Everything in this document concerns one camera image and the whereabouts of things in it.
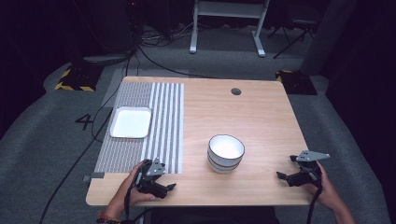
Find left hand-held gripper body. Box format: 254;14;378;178
135;157;167;194

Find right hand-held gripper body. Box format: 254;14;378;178
289;149;331;188

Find person's right hand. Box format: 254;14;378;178
305;161;344;213

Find person's left hand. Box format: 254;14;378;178
105;161;158;216

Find grey striped placemat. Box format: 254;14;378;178
93;81;185;175

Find white square plate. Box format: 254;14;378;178
109;105;153;140

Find person's dark clothing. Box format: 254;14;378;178
150;206;280;224

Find white bowl with dark rim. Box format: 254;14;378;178
207;133;246;165
207;155;244;171
210;163;241;175

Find grey tape strip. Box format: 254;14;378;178
82;171;106;183

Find grey flat stand base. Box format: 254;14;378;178
82;53;129;65

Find black tripod stand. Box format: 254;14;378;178
266;18;316;60

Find grey curtain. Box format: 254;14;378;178
299;0;360;77

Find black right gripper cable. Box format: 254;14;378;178
305;169;323;224

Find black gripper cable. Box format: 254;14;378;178
123;172;139;224
305;169;323;224

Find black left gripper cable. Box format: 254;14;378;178
123;172;139;224

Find beaded wrist bracelets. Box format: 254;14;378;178
95;212;121;224

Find yellow black striped base plate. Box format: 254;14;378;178
54;63;105;92
275;69;318;96

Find bundle of floor cables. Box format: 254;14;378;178
124;18;195;63

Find white metal desk frame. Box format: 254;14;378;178
189;0;271;58

